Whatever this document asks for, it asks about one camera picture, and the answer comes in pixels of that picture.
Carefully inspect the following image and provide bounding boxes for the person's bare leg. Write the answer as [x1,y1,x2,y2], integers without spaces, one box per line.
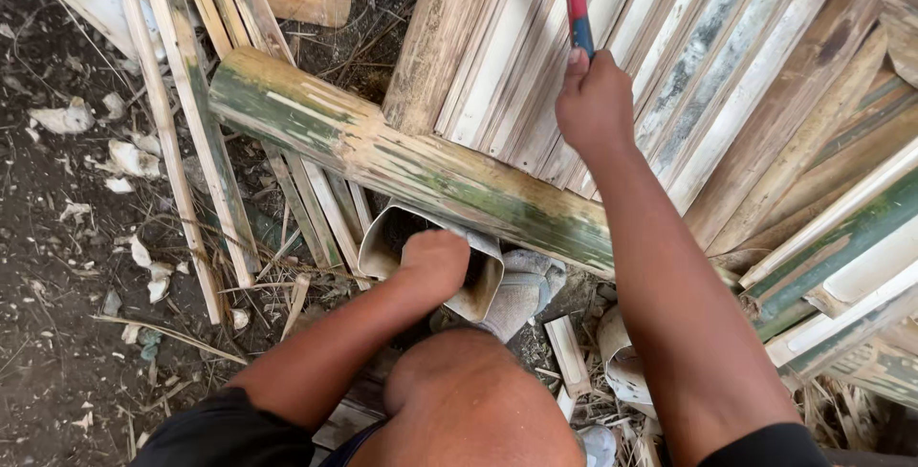
[348,328,586,467]

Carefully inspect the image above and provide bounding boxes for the red and blue tool handle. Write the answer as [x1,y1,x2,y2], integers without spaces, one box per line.
[558,0,596,59]

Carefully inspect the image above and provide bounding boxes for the row of split bamboo slats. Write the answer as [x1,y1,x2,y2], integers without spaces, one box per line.
[380,0,890,260]

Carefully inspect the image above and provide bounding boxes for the curved pale bamboo shell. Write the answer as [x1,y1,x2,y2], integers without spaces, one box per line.
[597,305,658,419]

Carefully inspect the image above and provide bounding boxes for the white rounded scrap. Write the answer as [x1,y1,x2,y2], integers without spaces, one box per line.
[577,424,618,467]

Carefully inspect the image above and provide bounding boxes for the person's right hand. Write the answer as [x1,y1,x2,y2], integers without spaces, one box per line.
[555,47,636,164]

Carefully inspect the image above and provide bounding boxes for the grey knitted sock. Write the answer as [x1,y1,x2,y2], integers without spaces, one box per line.
[475,249,568,344]

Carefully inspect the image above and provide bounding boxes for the white plastic sheet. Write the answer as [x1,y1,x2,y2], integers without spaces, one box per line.
[18,0,167,61]

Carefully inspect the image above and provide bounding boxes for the heap of halved bamboo poles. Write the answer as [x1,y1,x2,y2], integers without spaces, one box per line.
[706,0,918,411]

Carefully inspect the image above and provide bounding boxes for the green-edged wide bamboo strip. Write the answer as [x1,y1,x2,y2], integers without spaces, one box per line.
[132,0,263,289]

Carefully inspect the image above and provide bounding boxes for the dark blue shorts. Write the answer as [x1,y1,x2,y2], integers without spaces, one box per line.
[319,420,388,467]

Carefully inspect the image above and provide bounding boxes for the scattered white scraps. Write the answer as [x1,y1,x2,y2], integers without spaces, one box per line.
[27,90,252,332]

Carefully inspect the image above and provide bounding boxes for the thick green bamboo pole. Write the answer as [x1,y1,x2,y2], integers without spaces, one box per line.
[207,47,618,280]

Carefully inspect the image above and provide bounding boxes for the bundle of thin bamboo strips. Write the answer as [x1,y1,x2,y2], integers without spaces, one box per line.
[172,0,375,292]

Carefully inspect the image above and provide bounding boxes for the black shirt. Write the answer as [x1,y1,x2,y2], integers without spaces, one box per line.
[131,387,833,467]

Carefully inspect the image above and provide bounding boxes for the long pale bamboo strip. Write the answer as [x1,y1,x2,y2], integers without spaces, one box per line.
[105,0,225,326]

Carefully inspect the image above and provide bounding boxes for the person's left hand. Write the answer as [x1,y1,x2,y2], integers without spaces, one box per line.
[398,229,472,304]

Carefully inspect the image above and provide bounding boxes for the short flat bamboo piece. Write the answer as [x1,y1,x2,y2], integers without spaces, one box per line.
[544,315,593,398]

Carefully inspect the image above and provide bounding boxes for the dented grey metal can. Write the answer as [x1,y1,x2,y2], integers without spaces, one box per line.
[357,200,505,323]

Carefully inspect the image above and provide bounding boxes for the weathered wooden board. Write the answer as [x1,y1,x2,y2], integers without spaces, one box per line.
[312,374,390,451]

